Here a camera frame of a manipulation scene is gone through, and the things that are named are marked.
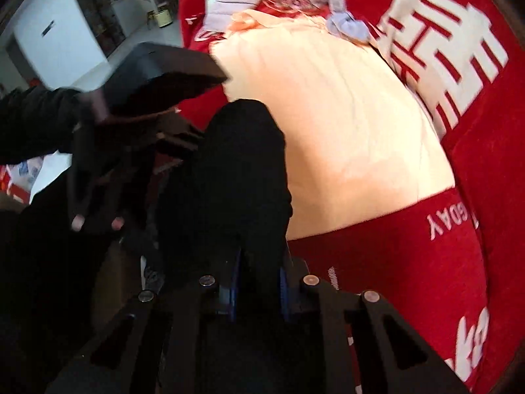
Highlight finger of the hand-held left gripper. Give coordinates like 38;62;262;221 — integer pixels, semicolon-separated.
67;125;99;232
102;140;167;234

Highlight yellow stool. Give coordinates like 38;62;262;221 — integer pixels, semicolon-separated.
148;6;174;30

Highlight dark shelf unit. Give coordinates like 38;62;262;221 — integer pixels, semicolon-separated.
65;0;129;60

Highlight black pants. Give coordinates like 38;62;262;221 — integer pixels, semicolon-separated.
158;98;294;298

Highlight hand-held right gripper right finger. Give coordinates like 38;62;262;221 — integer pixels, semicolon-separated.
278;252;469;394

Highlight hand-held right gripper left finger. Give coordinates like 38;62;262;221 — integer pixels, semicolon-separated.
45;250;247;394

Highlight peach blanket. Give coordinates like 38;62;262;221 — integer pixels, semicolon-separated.
209;8;457;241

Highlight red printed blanket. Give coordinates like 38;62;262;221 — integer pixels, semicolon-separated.
178;0;525;394

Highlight blue and white packets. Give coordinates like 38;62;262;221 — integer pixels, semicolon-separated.
0;157;48;205

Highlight person's left forearm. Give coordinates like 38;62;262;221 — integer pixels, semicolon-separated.
0;86;96;165

